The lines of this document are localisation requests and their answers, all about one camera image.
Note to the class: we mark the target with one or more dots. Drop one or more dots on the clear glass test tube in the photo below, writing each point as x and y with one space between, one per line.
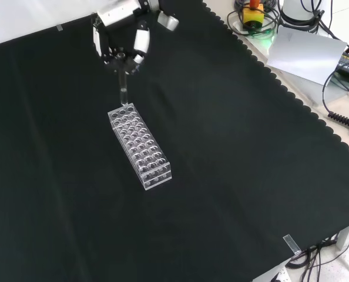
123 85

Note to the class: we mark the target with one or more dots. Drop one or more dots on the long clear tape strip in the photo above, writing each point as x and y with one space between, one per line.
291 243

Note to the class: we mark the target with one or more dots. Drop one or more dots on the yellow stop button box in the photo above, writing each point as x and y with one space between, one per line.
252 17

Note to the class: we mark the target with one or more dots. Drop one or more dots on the white cylindrical base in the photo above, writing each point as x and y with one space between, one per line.
295 10

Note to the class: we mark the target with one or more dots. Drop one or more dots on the black bench cloth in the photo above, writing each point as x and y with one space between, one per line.
221 147

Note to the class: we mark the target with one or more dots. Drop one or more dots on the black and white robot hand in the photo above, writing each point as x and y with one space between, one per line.
118 14

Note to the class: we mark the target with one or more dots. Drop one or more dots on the clear acrylic test tube rack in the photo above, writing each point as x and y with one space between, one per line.
140 147

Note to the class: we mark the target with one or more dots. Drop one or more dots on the pale grey board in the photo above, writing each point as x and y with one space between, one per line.
306 55

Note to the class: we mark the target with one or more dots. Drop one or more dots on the small clear tape piece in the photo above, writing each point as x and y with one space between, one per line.
59 28

